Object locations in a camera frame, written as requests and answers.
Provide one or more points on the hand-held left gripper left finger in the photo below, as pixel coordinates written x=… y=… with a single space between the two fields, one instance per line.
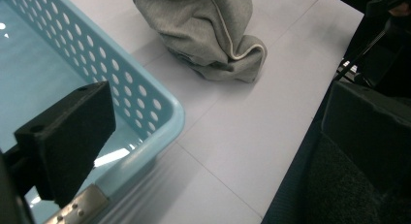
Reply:
x=71 y=136

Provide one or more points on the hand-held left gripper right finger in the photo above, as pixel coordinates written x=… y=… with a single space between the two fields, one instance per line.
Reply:
x=371 y=130

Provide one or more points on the light blue perforated plastic basket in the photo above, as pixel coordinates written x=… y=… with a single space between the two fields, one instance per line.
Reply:
x=38 y=62

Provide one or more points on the grey garment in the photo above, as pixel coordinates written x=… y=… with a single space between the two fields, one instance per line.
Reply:
x=200 y=30

